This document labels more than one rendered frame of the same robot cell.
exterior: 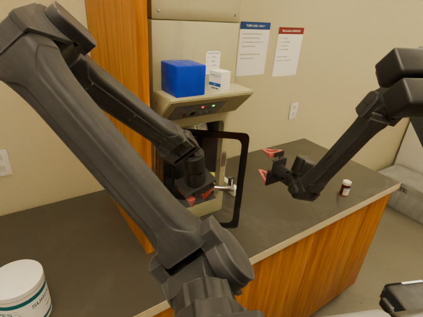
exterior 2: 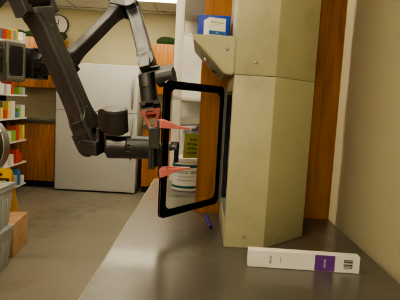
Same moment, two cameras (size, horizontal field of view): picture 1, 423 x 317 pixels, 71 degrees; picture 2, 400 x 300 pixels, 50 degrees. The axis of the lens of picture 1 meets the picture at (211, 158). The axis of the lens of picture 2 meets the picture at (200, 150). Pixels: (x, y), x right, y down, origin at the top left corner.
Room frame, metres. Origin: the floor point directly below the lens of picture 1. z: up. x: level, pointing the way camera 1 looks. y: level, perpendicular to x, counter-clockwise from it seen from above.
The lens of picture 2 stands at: (1.72, -1.05, 1.33)
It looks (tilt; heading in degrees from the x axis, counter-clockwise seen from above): 6 degrees down; 126
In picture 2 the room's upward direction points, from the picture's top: 3 degrees clockwise
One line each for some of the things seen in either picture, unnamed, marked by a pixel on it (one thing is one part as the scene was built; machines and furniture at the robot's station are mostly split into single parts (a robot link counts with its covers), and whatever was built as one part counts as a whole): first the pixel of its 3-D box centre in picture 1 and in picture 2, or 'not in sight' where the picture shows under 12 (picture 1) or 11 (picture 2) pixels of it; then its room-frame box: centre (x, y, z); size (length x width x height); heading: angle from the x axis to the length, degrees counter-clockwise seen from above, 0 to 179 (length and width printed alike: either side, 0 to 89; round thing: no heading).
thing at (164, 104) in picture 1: (205, 105); (212, 60); (0.97, 0.03, 1.46); 0.32 x 0.12 x 0.10; 126
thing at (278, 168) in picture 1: (282, 173); (142, 147); (0.98, -0.27, 1.21); 0.07 x 0.07 x 0.10; 35
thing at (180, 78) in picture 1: (182, 77); (213, 33); (0.91, 0.10, 1.56); 0.10 x 0.10 x 0.09; 36
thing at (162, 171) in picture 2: (267, 172); (171, 162); (1.04, -0.23, 1.18); 0.09 x 0.07 x 0.07; 35
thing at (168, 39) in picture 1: (178, 125); (269, 108); (1.11, 0.14, 1.33); 0.32 x 0.25 x 0.77; 126
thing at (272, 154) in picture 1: (270, 156); (171, 134); (1.04, -0.23, 1.25); 0.09 x 0.07 x 0.07; 35
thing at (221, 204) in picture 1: (201, 182); (193, 147); (0.92, 0.03, 1.19); 0.30 x 0.01 x 0.40; 90
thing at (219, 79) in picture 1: (219, 80); (214, 30); (1.00, -0.01, 1.54); 0.05 x 0.05 x 0.06; 53
